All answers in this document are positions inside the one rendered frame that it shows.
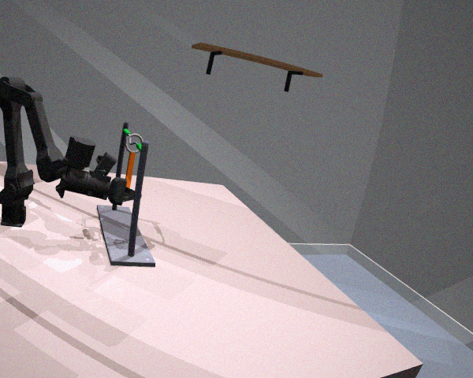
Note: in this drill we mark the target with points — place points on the orange bar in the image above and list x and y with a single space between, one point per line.
131 159

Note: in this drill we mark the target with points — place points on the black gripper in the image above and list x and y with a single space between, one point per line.
116 190

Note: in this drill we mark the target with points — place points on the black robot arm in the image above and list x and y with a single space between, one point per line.
51 165

